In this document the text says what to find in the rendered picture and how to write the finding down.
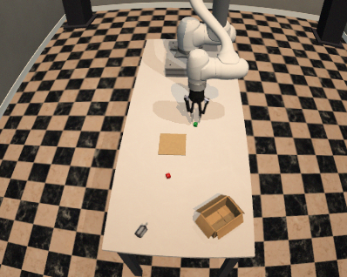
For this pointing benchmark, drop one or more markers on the tan square mat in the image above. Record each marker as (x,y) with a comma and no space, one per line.
(172,144)

